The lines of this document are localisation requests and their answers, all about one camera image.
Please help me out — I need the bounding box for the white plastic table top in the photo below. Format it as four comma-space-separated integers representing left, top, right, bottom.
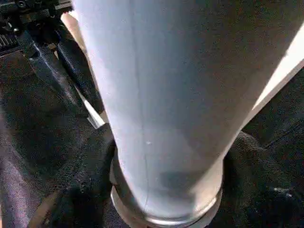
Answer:
59, 11, 304, 130

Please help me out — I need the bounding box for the white plastic table leg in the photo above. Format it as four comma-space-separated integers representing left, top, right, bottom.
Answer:
70, 0, 304, 226

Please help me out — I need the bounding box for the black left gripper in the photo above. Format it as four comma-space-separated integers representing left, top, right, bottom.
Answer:
0, 0, 87, 116

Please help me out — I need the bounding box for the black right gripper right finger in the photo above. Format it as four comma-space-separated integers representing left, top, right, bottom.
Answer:
208, 130, 304, 228

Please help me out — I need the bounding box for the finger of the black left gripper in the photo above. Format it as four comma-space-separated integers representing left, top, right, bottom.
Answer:
56, 42, 105, 115

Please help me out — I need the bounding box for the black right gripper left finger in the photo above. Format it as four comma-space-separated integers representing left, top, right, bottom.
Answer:
54, 139, 130, 228

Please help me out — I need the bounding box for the black work mat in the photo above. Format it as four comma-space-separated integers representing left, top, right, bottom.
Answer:
0, 47, 304, 228

